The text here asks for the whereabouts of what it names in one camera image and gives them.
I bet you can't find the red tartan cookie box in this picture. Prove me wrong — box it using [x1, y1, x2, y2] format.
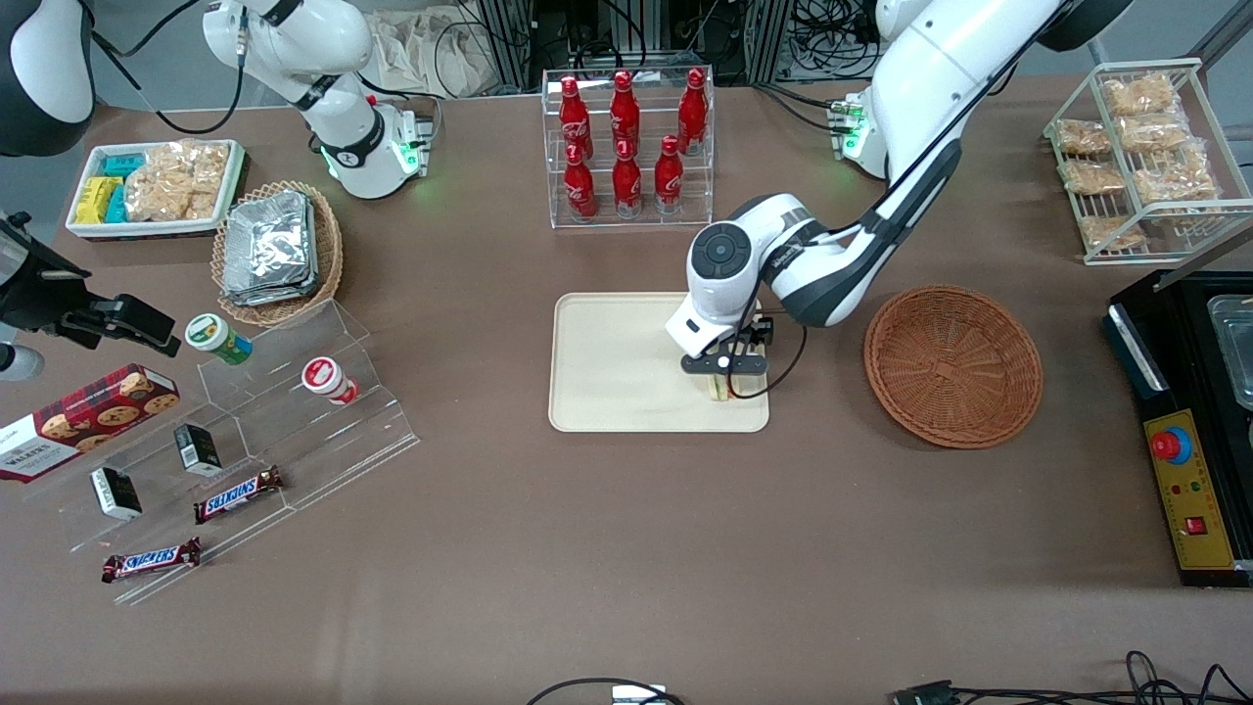
[0, 362, 183, 484]

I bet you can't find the round brown wicker basket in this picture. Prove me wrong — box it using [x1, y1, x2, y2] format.
[862, 284, 1044, 450]

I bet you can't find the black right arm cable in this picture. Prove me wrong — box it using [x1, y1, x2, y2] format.
[90, 0, 248, 137]

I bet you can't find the yellow snack packet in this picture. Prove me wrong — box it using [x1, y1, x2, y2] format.
[74, 175, 124, 225]

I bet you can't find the black looped floor cable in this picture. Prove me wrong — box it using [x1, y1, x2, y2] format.
[526, 676, 688, 705]

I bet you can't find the oval light wicker basket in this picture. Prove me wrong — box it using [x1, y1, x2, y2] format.
[210, 179, 346, 329]

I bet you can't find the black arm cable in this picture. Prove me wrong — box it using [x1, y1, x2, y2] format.
[90, 0, 248, 137]
[761, 310, 811, 396]

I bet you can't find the clear bag of fried snacks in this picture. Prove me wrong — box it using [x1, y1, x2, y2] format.
[1100, 70, 1178, 119]
[1059, 159, 1127, 196]
[1054, 117, 1113, 157]
[1077, 215, 1148, 252]
[1116, 113, 1191, 153]
[1132, 147, 1221, 207]

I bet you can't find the clear acrylic bottle rack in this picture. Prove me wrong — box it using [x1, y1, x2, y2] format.
[540, 65, 717, 231]

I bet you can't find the silver foil packet stack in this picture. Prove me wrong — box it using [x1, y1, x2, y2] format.
[220, 190, 319, 307]

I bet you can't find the white rectangular snack tray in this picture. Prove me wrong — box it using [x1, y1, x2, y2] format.
[65, 138, 247, 242]

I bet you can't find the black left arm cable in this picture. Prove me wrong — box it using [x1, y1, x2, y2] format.
[761, 310, 811, 396]

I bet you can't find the small black box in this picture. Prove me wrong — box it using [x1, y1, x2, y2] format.
[89, 466, 144, 522]
[173, 422, 224, 479]

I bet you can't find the black control box appliance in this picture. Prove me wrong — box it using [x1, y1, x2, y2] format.
[1103, 266, 1253, 589]

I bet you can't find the cream plastic tray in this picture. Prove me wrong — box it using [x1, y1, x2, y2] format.
[547, 291, 771, 435]

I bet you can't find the triangular sandwich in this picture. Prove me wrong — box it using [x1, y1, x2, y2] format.
[706, 338, 767, 403]

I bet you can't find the white wire rack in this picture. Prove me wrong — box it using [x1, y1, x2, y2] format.
[1042, 57, 1253, 267]

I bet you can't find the red emergency stop button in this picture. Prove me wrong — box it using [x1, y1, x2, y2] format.
[1149, 427, 1194, 467]

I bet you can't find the red cola bottle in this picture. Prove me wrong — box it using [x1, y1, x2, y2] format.
[563, 143, 598, 222]
[558, 75, 595, 163]
[611, 140, 644, 219]
[609, 70, 642, 158]
[676, 68, 710, 158]
[653, 135, 685, 216]

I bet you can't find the red lidded snack cup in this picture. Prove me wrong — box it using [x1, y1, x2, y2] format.
[301, 355, 360, 406]

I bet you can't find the aluminium frame profile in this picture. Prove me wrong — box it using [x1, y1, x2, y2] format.
[742, 0, 796, 84]
[477, 0, 537, 91]

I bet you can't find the clear metal-rimmed container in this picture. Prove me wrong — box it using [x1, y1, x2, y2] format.
[1207, 294, 1253, 412]

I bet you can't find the black tangled cable bundle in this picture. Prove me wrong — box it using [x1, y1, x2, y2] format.
[889, 649, 1253, 705]

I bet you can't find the clear acrylic step display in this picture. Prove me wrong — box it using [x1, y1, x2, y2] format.
[18, 298, 423, 606]

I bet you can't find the beige cloth bag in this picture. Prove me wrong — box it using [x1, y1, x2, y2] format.
[367, 8, 495, 100]

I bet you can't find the brown Snickers bar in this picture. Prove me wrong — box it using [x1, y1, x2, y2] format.
[192, 465, 287, 526]
[100, 536, 204, 586]

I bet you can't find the clear bag of rice crackers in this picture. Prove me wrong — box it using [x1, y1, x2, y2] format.
[123, 139, 232, 223]

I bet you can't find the green lidded snack cup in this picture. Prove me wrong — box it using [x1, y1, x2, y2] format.
[184, 312, 255, 367]

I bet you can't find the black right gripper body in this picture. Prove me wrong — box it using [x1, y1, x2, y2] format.
[0, 213, 104, 339]

